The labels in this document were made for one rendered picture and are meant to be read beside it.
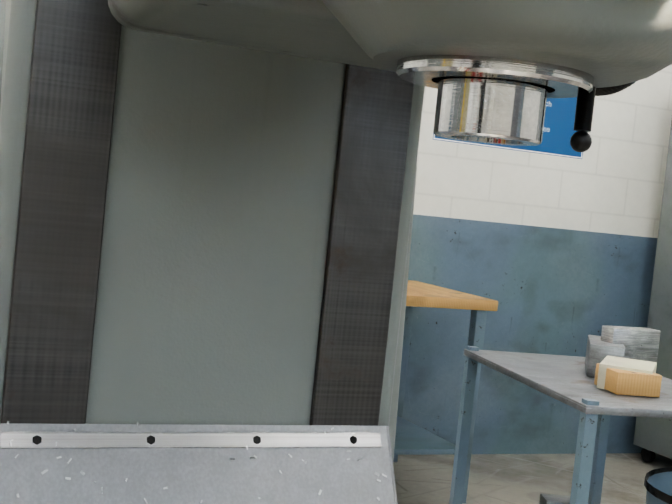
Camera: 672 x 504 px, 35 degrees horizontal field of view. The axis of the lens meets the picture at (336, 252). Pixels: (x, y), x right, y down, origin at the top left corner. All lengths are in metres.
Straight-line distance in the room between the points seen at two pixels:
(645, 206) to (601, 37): 5.60
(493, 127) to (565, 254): 5.24
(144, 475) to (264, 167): 0.25
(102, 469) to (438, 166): 4.54
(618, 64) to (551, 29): 0.04
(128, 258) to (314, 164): 0.16
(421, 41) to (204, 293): 0.43
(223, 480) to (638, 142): 5.24
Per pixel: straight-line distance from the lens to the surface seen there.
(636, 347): 3.09
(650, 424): 5.90
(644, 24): 0.41
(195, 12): 0.59
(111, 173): 0.79
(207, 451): 0.82
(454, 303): 4.40
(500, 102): 0.45
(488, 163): 5.41
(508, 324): 5.54
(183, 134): 0.80
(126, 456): 0.81
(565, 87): 0.46
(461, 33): 0.41
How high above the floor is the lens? 1.25
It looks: 3 degrees down
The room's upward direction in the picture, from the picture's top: 6 degrees clockwise
